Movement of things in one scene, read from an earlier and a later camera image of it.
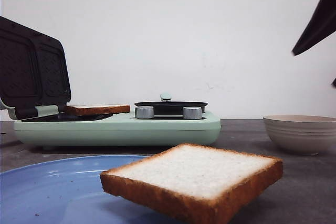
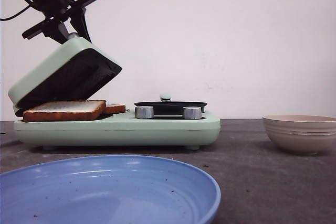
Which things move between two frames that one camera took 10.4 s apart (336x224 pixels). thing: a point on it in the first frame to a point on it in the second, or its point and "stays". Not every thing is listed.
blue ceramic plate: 68,190 stays
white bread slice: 192,183 to 71,110
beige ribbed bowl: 302,134 stays
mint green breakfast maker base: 164,130 stays
